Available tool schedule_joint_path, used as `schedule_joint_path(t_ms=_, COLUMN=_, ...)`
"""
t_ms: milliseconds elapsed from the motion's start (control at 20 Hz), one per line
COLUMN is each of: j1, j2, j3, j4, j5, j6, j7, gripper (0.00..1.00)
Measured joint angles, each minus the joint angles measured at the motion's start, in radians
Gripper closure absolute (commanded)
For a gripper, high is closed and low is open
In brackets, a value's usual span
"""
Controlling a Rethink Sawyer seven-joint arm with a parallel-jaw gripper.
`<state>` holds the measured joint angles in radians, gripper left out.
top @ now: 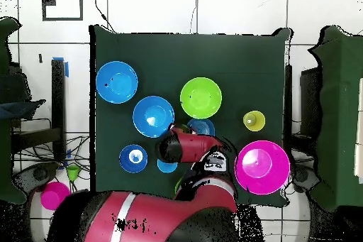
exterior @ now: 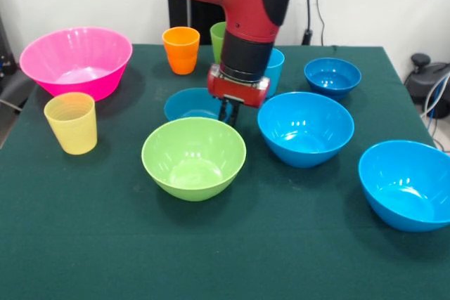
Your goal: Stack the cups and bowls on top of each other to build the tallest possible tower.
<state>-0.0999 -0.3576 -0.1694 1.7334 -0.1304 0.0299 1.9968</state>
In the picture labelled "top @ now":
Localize small ribbed blue bowl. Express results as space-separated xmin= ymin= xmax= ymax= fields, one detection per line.
xmin=186 ymin=118 xmax=216 ymax=137

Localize large blue bowl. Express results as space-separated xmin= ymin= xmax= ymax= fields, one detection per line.
xmin=132 ymin=95 xmax=176 ymax=138
xmin=95 ymin=60 xmax=139 ymax=104

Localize lime green bowl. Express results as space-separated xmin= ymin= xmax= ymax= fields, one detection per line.
xmin=179 ymin=76 xmax=223 ymax=120

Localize light blue cup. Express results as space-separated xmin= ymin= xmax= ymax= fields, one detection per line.
xmin=157 ymin=158 xmax=179 ymax=174

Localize dark green table cloth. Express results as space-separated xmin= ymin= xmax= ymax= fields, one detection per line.
xmin=89 ymin=24 xmax=293 ymax=207

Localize small dark blue bowl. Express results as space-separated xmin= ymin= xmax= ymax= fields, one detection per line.
xmin=118 ymin=143 xmax=149 ymax=174

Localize yellow ribbed cup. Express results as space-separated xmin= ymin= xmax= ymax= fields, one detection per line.
xmin=242 ymin=110 xmax=267 ymax=133

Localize large pink bowl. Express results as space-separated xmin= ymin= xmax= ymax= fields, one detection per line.
xmin=234 ymin=140 xmax=291 ymax=196

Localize small green cup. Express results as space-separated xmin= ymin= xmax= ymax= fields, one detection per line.
xmin=65 ymin=165 xmax=81 ymax=182

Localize blue tape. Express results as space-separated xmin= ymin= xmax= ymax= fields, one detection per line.
xmin=52 ymin=56 xmax=69 ymax=78

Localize black box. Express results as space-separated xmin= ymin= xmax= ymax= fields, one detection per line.
xmin=299 ymin=67 xmax=323 ymax=138

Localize black equipment base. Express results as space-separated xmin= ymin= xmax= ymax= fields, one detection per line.
xmin=291 ymin=165 xmax=320 ymax=193
xmin=12 ymin=161 xmax=60 ymax=194

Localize pink cup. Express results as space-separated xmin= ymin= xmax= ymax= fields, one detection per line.
xmin=40 ymin=181 xmax=71 ymax=211

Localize green cloth covered table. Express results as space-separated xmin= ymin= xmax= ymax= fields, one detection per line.
xmin=0 ymin=16 xmax=28 ymax=204
xmin=308 ymin=25 xmax=363 ymax=213

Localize dark blue fabric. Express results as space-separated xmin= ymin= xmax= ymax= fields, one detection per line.
xmin=0 ymin=98 xmax=46 ymax=121

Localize black post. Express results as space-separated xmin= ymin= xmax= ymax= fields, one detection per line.
xmin=284 ymin=65 xmax=294 ymax=152

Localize black stand frame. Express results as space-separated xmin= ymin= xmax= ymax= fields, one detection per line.
xmin=11 ymin=57 xmax=67 ymax=163

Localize black cable tangle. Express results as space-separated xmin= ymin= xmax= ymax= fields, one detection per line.
xmin=12 ymin=135 xmax=91 ymax=194

